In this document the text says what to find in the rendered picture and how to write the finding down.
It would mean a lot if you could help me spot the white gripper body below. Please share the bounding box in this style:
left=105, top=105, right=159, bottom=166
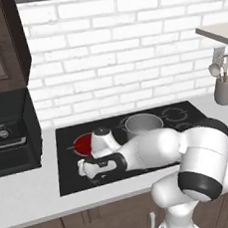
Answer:
left=76, top=156, right=96, bottom=178

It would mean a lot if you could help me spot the black glass hob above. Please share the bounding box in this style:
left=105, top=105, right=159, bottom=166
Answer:
left=50, top=95, right=228, bottom=197

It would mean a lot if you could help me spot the grey metal pot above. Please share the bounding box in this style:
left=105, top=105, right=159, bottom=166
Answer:
left=123, top=111, right=165, bottom=141

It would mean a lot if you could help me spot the round oven knob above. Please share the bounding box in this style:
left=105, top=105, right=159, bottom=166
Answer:
left=0, top=126, right=10, bottom=139

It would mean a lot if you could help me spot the grey utensil pot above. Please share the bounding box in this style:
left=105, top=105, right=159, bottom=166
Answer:
left=211, top=75, right=228, bottom=108

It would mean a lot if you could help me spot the grey spoon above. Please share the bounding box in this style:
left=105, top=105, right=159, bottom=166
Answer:
left=207, top=61, right=224, bottom=84

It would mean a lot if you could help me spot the black wall oven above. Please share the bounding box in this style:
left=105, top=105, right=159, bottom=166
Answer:
left=0, top=86, right=48, bottom=179

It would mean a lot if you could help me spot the silver oven handle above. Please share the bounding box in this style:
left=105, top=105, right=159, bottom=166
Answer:
left=0, top=136, right=28, bottom=151

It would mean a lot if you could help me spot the silver cupboard handle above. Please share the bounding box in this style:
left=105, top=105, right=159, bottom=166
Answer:
left=148, top=210, right=158, bottom=228

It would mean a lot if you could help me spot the white wall socket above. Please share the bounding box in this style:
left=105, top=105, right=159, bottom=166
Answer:
left=211, top=45, right=228, bottom=66

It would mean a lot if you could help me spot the pale wall shelf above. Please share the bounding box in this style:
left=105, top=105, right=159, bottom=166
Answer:
left=194, top=22, right=228, bottom=53

